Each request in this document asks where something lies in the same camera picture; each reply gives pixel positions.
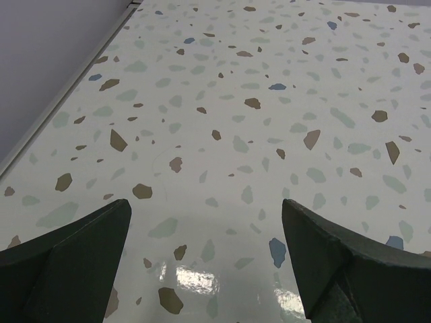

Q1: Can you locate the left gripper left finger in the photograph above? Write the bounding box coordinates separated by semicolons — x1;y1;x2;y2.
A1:
1;199;131;322

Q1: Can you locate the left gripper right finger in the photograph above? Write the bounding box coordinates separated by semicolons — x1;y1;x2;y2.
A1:
281;199;430;322

